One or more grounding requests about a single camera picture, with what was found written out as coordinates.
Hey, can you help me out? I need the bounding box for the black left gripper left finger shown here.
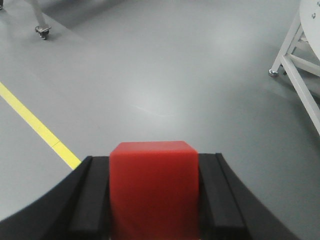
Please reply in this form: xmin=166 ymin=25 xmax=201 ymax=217
xmin=0 ymin=156 xmax=110 ymax=240

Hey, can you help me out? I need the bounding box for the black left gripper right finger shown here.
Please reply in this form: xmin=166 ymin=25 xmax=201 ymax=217
xmin=198 ymin=153 xmax=298 ymax=240

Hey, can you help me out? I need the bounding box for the red cube block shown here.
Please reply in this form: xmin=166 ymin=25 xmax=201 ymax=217
xmin=109 ymin=141 xmax=200 ymax=240

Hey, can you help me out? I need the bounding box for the caster wheel leg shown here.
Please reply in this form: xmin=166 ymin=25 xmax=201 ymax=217
xmin=27 ymin=0 xmax=51 ymax=40

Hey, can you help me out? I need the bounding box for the white table frame leg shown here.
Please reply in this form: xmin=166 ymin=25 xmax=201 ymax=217
xmin=268 ymin=0 xmax=320 ymax=132

